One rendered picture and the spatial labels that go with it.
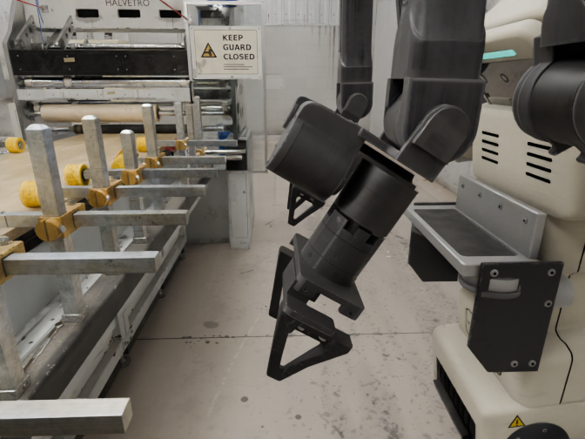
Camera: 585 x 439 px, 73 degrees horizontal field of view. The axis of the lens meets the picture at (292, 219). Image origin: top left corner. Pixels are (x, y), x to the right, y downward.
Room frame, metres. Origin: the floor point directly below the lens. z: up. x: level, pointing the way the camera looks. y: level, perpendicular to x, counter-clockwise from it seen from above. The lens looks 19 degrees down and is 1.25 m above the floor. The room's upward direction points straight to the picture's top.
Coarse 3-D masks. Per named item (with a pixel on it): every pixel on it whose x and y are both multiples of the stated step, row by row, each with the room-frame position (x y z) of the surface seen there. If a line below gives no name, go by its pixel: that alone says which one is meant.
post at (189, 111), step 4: (188, 108) 2.33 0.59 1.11; (188, 112) 2.33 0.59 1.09; (192, 112) 2.36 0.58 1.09; (188, 116) 2.33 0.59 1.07; (192, 116) 2.35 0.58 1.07; (188, 120) 2.33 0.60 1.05; (192, 120) 2.34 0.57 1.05; (188, 124) 2.33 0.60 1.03; (192, 124) 2.33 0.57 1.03; (188, 128) 2.33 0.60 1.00; (192, 128) 2.33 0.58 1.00; (188, 132) 2.33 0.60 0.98; (192, 132) 2.33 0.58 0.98; (188, 136) 2.33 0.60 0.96; (192, 136) 2.33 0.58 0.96; (192, 148) 2.33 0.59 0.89; (192, 152) 2.33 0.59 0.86
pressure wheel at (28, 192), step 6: (30, 180) 1.13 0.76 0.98; (24, 186) 1.10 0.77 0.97; (30, 186) 1.10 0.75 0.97; (36, 186) 1.10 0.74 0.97; (24, 192) 1.09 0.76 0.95; (30, 192) 1.09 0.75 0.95; (36, 192) 1.09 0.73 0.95; (24, 198) 1.09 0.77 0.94; (30, 198) 1.09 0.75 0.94; (36, 198) 1.09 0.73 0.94; (24, 204) 1.09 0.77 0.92; (30, 204) 1.10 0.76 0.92; (36, 204) 1.10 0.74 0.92
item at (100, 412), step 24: (0, 408) 0.40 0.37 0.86; (24, 408) 0.40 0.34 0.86; (48, 408) 0.40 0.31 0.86; (72, 408) 0.40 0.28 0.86; (96, 408) 0.40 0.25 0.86; (120, 408) 0.40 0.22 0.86; (0, 432) 0.38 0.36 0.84; (24, 432) 0.38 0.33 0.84; (48, 432) 0.38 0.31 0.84; (72, 432) 0.38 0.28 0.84; (96, 432) 0.38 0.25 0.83; (120, 432) 0.38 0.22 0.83
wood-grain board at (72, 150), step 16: (64, 144) 2.41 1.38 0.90; (80, 144) 2.41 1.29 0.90; (112, 144) 2.41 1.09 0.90; (0, 160) 1.87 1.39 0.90; (16, 160) 1.87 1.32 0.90; (64, 160) 1.87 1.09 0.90; (80, 160) 1.87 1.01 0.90; (112, 160) 1.87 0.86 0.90; (0, 176) 1.54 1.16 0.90; (16, 176) 1.54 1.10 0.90; (32, 176) 1.54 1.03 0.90; (0, 192) 1.29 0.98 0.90; (16, 192) 1.29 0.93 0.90; (0, 208) 1.11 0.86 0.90; (16, 208) 1.11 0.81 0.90; (32, 208) 1.11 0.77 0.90
